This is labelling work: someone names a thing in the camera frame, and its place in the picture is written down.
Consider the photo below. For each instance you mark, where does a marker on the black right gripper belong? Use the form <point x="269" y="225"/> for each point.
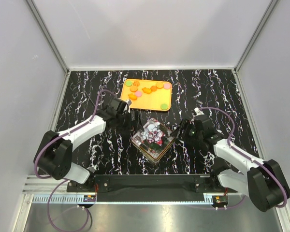
<point x="184" y="124"/>

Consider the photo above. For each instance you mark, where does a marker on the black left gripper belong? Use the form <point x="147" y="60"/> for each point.
<point x="133" y="125"/>

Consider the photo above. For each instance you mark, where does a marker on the gold cookie tin box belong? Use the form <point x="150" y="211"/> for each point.
<point x="153" y="152"/>

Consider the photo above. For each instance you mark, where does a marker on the gold tin lid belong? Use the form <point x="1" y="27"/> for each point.
<point x="154" y="132"/>

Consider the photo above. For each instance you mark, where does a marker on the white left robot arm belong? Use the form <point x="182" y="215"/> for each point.
<point x="54" y="155"/>

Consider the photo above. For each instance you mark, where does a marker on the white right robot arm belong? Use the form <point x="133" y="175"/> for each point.
<point x="261" y="181"/>

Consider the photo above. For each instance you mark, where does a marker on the green embossed round cookie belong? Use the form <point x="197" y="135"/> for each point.
<point x="164" y="106"/>

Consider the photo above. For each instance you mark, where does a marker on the yellow cat-shaped cookie left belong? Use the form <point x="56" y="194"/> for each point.
<point x="132" y="97"/>

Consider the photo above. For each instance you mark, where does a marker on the yellow cat-shaped cookie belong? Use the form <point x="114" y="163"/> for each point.
<point x="146" y="90"/>
<point x="132" y="97"/>

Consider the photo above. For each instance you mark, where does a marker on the yellow plastic tray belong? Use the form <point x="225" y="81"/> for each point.
<point x="150" y="101"/>

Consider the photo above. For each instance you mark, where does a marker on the pink round cookie left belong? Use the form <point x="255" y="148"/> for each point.
<point x="138" y="93"/>

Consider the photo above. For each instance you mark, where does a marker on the pink round cookie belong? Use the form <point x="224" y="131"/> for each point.
<point x="138" y="93"/>
<point x="167" y="86"/>

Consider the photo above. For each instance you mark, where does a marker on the yellow cat-shaped cookie centre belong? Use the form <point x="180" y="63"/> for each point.
<point x="146" y="90"/>

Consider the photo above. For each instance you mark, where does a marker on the yellow dotted sandwich cookie left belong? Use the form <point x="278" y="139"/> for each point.
<point x="134" y="89"/>

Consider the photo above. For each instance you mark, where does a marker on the orange swirl cookie centre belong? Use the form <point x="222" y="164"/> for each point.
<point x="153" y="88"/>

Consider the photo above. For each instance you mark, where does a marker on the orange swirl cookie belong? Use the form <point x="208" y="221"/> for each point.
<point x="153" y="88"/>
<point x="136" y="83"/>

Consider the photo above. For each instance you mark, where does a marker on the orange swirl cookie left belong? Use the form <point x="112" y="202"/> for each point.
<point x="136" y="83"/>

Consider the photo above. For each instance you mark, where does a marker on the green round cookie top-left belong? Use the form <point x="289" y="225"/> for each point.
<point x="128" y="83"/>

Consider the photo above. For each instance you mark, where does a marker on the yellow dotted cookie top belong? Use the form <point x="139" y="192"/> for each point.
<point x="159" y="85"/>

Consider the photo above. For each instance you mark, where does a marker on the pink round cookie right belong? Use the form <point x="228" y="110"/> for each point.
<point x="167" y="86"/>

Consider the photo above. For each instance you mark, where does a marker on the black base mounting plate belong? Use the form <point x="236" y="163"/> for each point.
<point x="161" y="188"/>

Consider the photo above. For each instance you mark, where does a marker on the aluminium frame rail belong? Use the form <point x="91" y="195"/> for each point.
<point x="56" y="191"/>

